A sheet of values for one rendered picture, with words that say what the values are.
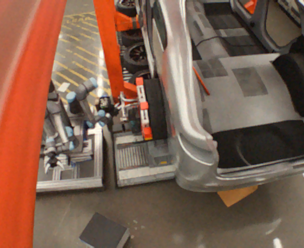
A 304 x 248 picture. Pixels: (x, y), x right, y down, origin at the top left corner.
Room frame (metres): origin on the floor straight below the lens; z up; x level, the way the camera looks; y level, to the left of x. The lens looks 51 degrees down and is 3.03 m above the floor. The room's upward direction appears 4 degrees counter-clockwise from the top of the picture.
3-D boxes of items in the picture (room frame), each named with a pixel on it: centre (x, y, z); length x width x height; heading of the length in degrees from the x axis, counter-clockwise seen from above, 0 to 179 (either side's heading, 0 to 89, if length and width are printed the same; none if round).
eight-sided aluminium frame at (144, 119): (2.00, 0.11, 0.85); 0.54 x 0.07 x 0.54; 6
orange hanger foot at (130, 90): (2.47, 0.07, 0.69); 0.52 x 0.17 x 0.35; 96
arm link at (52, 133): (1.58, 0.99, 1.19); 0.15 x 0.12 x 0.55; 108
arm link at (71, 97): (2.12, 0.89, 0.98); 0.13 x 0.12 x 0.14; 130
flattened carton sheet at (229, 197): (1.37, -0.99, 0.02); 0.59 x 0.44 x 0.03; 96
